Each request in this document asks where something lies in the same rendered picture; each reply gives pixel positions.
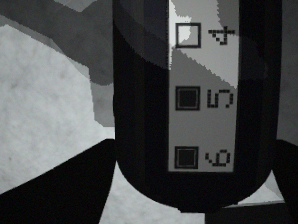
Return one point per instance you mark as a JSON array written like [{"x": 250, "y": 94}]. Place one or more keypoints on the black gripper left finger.
[{"x": 73, "y": 193}]

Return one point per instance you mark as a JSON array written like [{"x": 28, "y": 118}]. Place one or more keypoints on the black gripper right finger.
[{"x": 285, "y": 169}]

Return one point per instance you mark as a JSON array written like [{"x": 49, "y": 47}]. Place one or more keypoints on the dark grey switch panel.
[{"x": 196, "y": 98}]

